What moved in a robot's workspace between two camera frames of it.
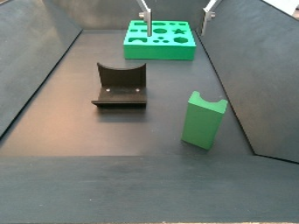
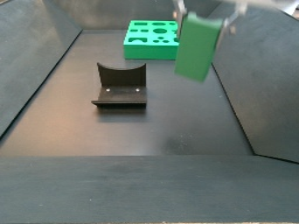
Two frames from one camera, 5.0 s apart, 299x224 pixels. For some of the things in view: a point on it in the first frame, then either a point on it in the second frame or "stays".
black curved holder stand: (123, 87) stays
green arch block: (202, 121) → (198, 45)
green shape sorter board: (170, 43) stays
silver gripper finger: (210, 16) → (229, 26)
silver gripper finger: (146, 16) → (179, 14)
